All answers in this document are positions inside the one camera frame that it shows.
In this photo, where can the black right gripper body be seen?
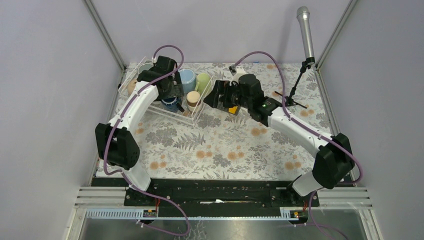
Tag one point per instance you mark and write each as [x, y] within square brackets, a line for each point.
[232, 96]

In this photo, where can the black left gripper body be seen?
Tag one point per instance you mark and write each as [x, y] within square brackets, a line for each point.
[173, 90]

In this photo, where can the dark blue mug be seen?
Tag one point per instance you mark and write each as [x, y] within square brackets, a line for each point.
[173, 104]

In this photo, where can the cream brown steel tumbler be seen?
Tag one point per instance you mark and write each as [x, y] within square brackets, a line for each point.
[193, 99]

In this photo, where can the light green mug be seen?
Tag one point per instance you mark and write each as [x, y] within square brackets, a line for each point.
[203, 84]

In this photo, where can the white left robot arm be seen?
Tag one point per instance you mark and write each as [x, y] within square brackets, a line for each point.
[115, 140]

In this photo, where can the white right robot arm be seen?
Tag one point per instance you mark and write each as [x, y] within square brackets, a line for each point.
[333, 157]

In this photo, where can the light blue cup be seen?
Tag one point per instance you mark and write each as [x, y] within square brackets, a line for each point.
[188, 80]

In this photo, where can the yellow lego block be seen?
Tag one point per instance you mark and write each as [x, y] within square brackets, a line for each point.
[234, 110]

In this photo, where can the grey ceramic cup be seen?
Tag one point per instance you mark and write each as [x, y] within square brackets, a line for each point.
[143, 67]

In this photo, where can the beige ceramic teapot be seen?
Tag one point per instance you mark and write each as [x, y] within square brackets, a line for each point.
[131, 86]

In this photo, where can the floral table mat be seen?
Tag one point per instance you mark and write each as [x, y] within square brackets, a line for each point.
[226, 146]

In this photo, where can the silver microphone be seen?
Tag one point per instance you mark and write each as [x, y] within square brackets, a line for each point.
[303, 18]

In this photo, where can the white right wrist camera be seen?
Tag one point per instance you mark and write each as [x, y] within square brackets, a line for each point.
[236, 72]

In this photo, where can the white wire dish rack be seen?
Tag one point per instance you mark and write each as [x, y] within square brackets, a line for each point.
[156, 108]

